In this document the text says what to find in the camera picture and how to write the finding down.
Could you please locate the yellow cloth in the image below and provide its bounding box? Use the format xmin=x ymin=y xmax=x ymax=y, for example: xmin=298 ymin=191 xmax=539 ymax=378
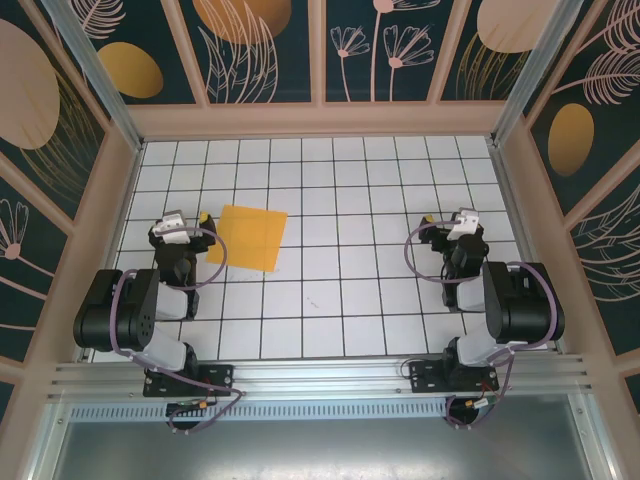
xmin=205 ymin=204 xmax=289 ymax=273

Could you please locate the grey metal sheet panel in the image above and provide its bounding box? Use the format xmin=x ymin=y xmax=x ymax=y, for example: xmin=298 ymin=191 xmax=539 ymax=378
xmin=29 ymin=419 xmax=616 ymax=480

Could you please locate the dark panel with leaf drawings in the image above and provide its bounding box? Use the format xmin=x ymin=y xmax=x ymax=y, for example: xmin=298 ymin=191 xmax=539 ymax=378
xmin=178 ymin=0 xmax=314 ymax=105

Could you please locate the dark panel with pink leaves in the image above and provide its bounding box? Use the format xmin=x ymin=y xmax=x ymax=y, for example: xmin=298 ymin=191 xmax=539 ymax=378
xmin=569 ymin=174 xmax=640 ymax=359

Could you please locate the dark panel with single flower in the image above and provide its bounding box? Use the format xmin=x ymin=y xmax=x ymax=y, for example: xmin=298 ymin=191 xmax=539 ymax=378
xmin=0 ymin=174 xmax=70 ymax=364

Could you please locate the dark panel with beige circle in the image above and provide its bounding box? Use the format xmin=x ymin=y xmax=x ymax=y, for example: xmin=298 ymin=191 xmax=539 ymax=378
xmin=438 ymin=0 xmax=540 ymax=103

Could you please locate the dark panel with orange oval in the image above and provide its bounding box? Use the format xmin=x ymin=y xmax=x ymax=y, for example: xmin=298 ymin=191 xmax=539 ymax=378
xmin=92 ymin=0 xmax=197 ymax=106

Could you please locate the dark panel with fern and oval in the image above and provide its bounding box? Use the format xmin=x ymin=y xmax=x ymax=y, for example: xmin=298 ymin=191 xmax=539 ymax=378
xmin=522 ymin=0 xmax=640 ymax=217

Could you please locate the dark panel with flower drawings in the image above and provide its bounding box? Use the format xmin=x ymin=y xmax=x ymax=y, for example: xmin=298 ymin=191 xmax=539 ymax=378
xmin=324 ymin=0 xmax=465 ymax=104

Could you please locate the dark panel with gold fern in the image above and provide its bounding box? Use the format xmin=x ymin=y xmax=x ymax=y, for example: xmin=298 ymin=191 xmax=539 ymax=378
xmin=0 ymin=0 xmax=110 ymax=224

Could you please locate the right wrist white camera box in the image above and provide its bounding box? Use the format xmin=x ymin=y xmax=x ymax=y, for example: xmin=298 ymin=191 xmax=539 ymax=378
xmin=445 ymin=208 xmax=481 ymax=243

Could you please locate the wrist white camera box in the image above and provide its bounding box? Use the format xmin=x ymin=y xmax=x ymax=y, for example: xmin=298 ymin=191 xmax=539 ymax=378
xmin=151 ymin=210 xmax=192 ymax=246
xmin=445 ymin=208 xmax=481 ymax=243

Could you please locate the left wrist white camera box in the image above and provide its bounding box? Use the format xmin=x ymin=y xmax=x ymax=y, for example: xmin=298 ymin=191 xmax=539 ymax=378
xmin=151 ymin=210 xmax=192 ymax=246

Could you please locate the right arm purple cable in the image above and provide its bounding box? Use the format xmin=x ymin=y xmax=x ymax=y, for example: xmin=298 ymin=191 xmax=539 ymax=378
xmin=403 ymin=221 xmax=563 ymax=432

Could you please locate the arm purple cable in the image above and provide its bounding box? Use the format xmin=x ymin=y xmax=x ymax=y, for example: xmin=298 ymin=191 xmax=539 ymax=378
xmin=110 ymin=227 xmax=247 ymax=436
xmin=403 ymin=221 xmax=563 ymax=432

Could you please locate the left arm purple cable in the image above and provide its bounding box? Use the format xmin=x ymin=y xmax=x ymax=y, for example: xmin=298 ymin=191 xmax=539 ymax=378
xmin=110 ymin=227 xmax=247 ymax=436

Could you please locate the aluminium side rail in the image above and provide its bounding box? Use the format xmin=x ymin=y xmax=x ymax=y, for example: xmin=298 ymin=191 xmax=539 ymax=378
xmin=487 ymin=137 xmax=567 ymax=354

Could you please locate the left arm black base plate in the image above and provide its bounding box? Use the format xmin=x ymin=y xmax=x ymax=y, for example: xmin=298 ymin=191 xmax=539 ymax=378
xmin=143 ymin=363 xmax=236 ymax=399

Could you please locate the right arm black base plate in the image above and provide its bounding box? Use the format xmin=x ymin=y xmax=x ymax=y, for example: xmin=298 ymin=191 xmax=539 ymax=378
xmin=408 ymin=359 xmax=501 ymax=395

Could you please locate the aluminium corner post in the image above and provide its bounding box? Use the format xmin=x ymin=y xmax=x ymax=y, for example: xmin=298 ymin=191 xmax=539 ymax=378
xmin=41 ymin=0 xmax=147 ymax=153
xmin=491 ymin=0 xmax=597 ymax=148

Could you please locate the aluminium mounting rail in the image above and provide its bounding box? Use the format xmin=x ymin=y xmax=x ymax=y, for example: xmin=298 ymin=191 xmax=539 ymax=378
xmin=47 ymin=353 xmax=597 ymax=402

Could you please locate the slotted grey cable duct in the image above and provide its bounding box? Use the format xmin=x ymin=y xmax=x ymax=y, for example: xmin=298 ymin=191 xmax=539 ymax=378
xmin=68 ymin=402 xmax=574 ymax=422

